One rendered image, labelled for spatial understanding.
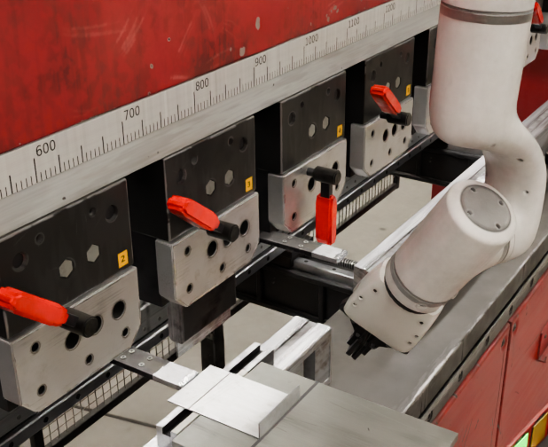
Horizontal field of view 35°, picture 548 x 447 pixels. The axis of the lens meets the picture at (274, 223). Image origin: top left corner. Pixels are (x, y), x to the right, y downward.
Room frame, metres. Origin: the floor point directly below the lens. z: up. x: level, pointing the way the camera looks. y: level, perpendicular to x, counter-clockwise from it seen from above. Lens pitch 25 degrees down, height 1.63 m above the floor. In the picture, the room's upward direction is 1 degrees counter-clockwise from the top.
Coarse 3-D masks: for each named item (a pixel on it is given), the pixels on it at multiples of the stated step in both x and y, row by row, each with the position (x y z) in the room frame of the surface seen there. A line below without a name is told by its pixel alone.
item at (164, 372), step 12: (132, 348) 0.94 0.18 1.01; (120, 360) 0.92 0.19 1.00; (132, 360) 0.92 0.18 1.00; (144, 360) 0.92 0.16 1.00; (156, 360) 0.92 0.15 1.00; (144, 372) 0.89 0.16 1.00; (156, 372) 0.89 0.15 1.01; (168, 372) 0.89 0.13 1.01; (180, 372) 0.89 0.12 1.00; (192, 372) 0.89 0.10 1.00; (168, 384) 0.87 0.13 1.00; (180, 384) 0.87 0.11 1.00
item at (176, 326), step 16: (224, 288) 0.87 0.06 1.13; (176, 304) 0.81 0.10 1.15; (192, 304) 0.82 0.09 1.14; (208, 304) 0.85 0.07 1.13; (224, 304) 0.87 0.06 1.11; (176, 320) 0.81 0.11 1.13; (192, 320) 0.82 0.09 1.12; (208, 320) 0.84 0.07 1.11; (224, 320) 0.88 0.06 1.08; (176, 336) 0.81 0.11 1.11; (192, 336) 0.83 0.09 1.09; (176, 352) 0.81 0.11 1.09
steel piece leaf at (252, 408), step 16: (224, 384) 0.87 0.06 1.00; (240, 384) 0.87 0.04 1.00; (256, 384) 0.87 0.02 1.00; (208, 400) 0.84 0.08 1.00; (224, 400) 0.84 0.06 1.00; (240, 400) 0.84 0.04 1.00; (256, 400) 0.84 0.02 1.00; (272, 400) 0.84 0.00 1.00; (288, 400) 0.82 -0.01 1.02; (208, 416) 0.81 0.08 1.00; (224, 416) 0.81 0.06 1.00; (240, 416) 0.81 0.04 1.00; (256, 416) 0.81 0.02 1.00; (272, 416) 0.79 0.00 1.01; (256, 432) 0.78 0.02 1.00
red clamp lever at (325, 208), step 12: (312, 168) 0.96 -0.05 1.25; (324, 168) 0.95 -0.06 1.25; (324, 180) 0.94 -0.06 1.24; (336, 180) 0.93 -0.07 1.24; (324, 192) 0.94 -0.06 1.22; (324, 204) 0.94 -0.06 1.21; (336, 204) 0.94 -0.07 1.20; (324, 216) 0.94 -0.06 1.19; (336, 216) 0.94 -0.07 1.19; (324, 228) 0.94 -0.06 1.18; (324, 240) 0.94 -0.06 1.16
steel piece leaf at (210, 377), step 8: (208, 368) 0.90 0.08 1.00; (216, 368) 0.90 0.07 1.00; (200, 376) 0.89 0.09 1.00; (208, 376) 0.89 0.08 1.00; (216, 376) 0.89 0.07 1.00; (224, 376) 0.89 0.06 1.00; (192, 384) 0.87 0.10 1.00; (200, 384) 0.87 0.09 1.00; (208, 384) 0.87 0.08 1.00; (216, 384) 0.87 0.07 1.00; (184, 392) 0.85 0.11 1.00; (192, 392) 0.85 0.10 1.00; (200, 392) 0.85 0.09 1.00; (168, 400) 0.84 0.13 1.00; (176, 400) 0.84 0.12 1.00; (184, 400) 0.84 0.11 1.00; (192, 400) 0.84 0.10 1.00; (184, 408) 0.82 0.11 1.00
